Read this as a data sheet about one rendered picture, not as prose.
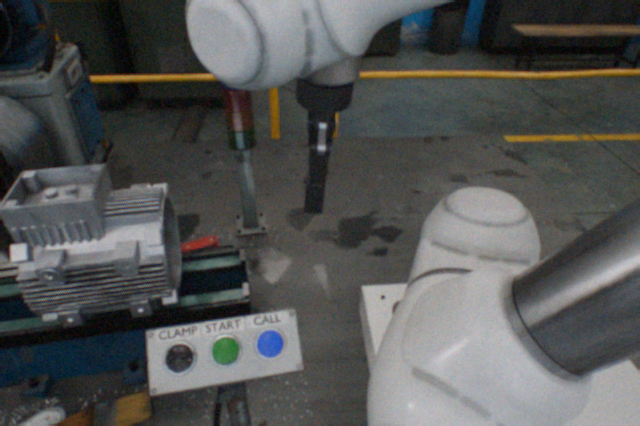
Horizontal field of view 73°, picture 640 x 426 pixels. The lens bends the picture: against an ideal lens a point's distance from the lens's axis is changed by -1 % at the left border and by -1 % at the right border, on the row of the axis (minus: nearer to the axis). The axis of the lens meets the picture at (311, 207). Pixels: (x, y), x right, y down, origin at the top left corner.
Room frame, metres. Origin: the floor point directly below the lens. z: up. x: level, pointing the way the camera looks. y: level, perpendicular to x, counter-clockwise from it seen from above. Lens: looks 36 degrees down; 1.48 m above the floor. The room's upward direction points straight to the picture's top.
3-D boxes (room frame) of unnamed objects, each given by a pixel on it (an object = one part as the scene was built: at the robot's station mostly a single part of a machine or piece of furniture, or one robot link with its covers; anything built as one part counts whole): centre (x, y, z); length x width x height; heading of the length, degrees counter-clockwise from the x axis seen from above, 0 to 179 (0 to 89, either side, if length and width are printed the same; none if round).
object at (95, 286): (0.53, 0.33, 1.01); 0.20 x 0.19 x 0.19; 101
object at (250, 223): (0.87, 0.16, 1.01); 0.08 x 0.08 x 0.42; 11
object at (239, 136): (0.87, 0.16, 1.05); 0.06 x 0.06 x 0.04
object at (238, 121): (0.87, 0.16, 1.10); 0.06 x 0.06 x 0.04
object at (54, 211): (0.52, 0.37, 1.11); 0.12 x 0.11 x 0.07; 101
